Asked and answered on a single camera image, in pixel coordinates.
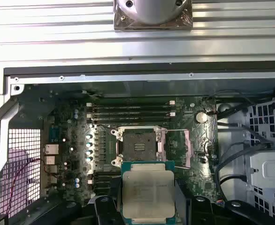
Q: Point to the silver metal disk cage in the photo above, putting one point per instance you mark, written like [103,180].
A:
[269,168]

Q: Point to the silver topped CPU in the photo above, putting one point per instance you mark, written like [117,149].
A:
[148,194]

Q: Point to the CPU socket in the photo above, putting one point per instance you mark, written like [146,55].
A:
[139,145]

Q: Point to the green motherboard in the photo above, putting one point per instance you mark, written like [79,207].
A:
[193,182]

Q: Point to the black RAM slot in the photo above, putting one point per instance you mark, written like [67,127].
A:
[104,178]
[128,117]
[104,174]
[128,112]
[104,184]
[128,106]
[128,122]
[104,189]

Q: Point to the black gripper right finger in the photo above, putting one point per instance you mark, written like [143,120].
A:
[198,211]

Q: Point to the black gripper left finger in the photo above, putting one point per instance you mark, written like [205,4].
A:
[104,211]

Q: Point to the round coin battery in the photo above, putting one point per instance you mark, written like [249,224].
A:
[200,117]

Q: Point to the black and silver PC case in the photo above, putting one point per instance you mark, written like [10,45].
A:
[104,78]

